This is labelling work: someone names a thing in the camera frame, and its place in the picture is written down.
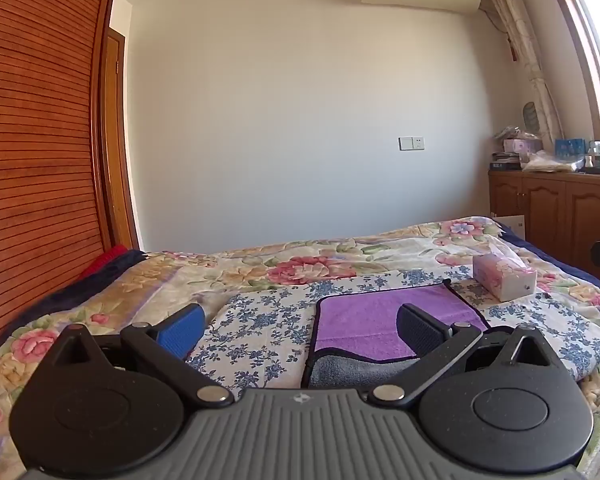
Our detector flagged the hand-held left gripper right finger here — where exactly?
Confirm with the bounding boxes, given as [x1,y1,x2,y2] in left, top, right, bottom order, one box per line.
[368,304,557,407]

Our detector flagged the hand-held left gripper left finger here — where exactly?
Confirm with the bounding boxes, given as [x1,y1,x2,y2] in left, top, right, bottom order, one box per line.
[44,304,235,407]

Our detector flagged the purple towel with black edging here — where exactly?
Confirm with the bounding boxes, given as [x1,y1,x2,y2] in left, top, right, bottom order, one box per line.
[313,280,492,364]

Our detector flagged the grey towel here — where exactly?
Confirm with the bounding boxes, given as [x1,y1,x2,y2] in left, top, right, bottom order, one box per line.
[301,347,421,389]

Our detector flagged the white blue-flowered folded cloth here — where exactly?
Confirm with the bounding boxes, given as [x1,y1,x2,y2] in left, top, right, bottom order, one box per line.
[186,267,600,402]

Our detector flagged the pink tissue box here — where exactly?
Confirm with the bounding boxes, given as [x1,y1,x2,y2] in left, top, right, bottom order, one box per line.
[472,241,539,303]

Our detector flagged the dark blue cloth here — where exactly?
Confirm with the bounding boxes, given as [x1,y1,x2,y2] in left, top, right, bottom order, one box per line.
[7,250,149,333]

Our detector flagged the red cloth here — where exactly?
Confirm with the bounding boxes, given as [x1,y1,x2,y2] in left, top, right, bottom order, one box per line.
[78,244,129,282]

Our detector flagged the pink floral bedspread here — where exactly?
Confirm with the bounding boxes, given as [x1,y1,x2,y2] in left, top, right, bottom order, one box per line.
[0,216,600,480]

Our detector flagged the white board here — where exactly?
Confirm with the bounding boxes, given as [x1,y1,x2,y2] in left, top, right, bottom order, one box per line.
[495,215,527,239]

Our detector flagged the navy bed sheet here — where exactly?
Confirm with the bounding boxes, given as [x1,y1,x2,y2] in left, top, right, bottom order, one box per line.
[500,225,600,293]

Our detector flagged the wooden cabinet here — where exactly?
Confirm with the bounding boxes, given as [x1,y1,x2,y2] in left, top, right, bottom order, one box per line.
[488,170,600,291]

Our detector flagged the stack of books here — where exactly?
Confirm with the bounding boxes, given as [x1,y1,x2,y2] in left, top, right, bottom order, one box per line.
[489,152,524,171]

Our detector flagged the clear plastic bag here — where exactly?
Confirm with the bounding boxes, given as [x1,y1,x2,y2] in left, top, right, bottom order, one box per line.
[521,150,584,174]

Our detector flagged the blue box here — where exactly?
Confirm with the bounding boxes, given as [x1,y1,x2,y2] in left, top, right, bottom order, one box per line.
[554,138,587,157]

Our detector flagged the wooden slatted wardrobe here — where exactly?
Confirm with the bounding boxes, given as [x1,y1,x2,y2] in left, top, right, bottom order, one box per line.
[0,0,121,363]

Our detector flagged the patterned curtain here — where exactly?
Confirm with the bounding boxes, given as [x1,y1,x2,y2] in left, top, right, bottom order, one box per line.
[474,0,565,147]

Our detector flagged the wooden door frame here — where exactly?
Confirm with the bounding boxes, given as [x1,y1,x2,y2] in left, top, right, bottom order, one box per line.
[100,27,140,252]

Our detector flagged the wooden window frame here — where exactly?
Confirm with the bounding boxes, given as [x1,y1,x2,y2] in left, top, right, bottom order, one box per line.
[536,0,600,143]

